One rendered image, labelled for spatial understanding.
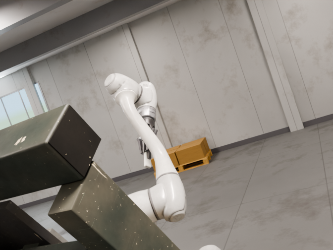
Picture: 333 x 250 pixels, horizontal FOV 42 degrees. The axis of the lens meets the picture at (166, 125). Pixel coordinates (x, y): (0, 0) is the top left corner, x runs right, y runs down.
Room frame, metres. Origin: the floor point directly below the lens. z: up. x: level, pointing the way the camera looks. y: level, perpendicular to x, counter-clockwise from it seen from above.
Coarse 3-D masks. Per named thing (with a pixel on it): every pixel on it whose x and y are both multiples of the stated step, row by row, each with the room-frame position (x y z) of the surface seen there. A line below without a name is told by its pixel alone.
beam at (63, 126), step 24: (48, 120) 0.75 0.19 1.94; (72, 120) 0.75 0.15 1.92; (0, 144) 0.79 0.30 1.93; (24, 144) 0.73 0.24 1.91; (48, 144) 0.69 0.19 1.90; (72, 144) 0.73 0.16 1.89; (96, 144) 0.78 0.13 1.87; (0, 168) 0.77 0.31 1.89; (24, 168) 0.75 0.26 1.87; (48, 168) 0.73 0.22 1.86; (72, 168) 0.72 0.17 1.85; (0, 192) 0.83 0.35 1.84; (24, 192) 0.81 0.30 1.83
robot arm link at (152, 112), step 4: (140, 108) 2.01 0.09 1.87; (144, 108) 2.00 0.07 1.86; (148, 108) 2.00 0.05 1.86; (152, 108) 2.01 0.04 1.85; (140, 112) 2.00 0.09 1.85; (144, 112) 1.99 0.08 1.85; (148, 112) 1.99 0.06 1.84; (152, 112) 2.01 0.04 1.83; (144, 116) 1.99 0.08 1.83; (148, 116) 1.99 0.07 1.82; (152, 116) 1.99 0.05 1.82
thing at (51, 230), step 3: (51, 228) 0.96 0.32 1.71; (51, 231) 0.95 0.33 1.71; (54, 231) 0.96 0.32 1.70; (54, 234) 0.96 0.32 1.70; (57, 234) 0.96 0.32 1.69; (57, 237) 0.96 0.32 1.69; (60, 237) 0.97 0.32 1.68; (60, 240) 0.97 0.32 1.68; (63, 240) 0.97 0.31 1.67; (66, 240) 0.98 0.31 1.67
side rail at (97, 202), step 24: (96, 168) 0.77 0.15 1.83; (72, 192) 0.73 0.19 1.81; (96, 192) 0.75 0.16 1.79; (120, 192) 0.80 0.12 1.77; (72, 216) 0.70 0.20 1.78; (96, 216) 0.73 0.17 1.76; (120, 216) 0.78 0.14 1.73; (144, 216) 0.84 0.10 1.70; (96, 240) 0.74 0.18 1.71; (120, 240) 0.76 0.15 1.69; (144, 240) 0.82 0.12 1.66; (168, 240) 0.88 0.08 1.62
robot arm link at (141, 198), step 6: (138, 192) 1.68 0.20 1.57; (144, 192) 1.67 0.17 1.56; (132, 198) 1.66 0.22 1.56; (138, 198) 1.65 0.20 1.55; (144, 198) 1.65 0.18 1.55; (138, 204) 1.64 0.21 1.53; (144, 204) 1.63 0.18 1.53; (150, 204) 1.63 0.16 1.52; (144, 210) 1.63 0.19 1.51; (150, 210) 1.63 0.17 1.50; (150, 216) 1.63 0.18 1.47; (156, 222) 1.72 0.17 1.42
